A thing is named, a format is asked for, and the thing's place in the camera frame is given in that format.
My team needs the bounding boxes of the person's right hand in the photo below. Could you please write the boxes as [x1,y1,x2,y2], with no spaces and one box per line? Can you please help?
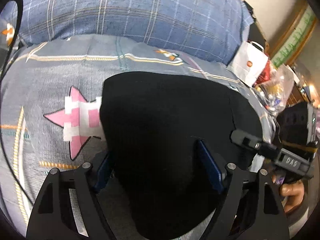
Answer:
[272,175,305,213]

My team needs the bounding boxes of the white paper bag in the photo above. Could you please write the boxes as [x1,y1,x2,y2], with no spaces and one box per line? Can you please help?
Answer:
[227,41,268,87]

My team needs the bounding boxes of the clear plastic bag of items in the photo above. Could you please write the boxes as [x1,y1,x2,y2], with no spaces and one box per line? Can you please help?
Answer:
[254,64,295,117]

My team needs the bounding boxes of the blue plaid pillow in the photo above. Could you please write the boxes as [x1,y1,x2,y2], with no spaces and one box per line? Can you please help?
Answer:
[20,0,253,64]

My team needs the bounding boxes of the black pants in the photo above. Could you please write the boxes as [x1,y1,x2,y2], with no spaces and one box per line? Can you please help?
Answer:
[100,72,263,239]

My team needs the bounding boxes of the grey patterned bed sheet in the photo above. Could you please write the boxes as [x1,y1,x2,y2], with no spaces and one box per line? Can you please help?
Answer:
[1,35,276,235]

